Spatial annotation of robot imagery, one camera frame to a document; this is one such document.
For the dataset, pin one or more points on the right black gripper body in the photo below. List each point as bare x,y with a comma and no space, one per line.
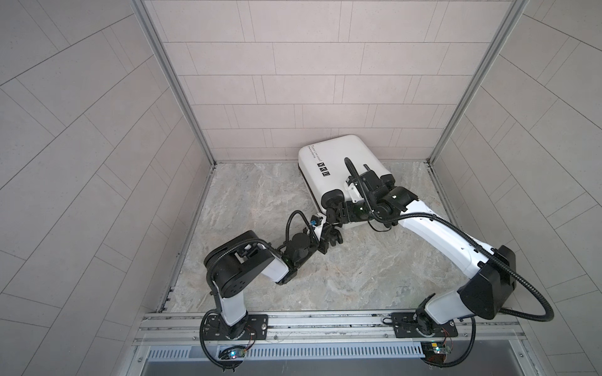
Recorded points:
361,209

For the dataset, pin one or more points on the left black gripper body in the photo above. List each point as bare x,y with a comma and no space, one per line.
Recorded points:
310,249

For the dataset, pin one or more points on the black and white suitcase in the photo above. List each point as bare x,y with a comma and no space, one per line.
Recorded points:
323,167

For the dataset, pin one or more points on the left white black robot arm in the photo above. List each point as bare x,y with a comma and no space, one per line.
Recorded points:
231,267

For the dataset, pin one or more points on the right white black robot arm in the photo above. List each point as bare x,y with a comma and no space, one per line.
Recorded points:
491,271

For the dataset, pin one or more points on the left green circuit board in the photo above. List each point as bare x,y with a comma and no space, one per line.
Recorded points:
234,353

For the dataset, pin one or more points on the green circuit board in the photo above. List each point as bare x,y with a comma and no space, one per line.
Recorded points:
234,353
435,352

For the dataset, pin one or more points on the right green circuit board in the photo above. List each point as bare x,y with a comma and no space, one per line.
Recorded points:
435,352

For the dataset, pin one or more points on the aluminium mounting rail frame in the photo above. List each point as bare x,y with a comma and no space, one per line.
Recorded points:
322,335

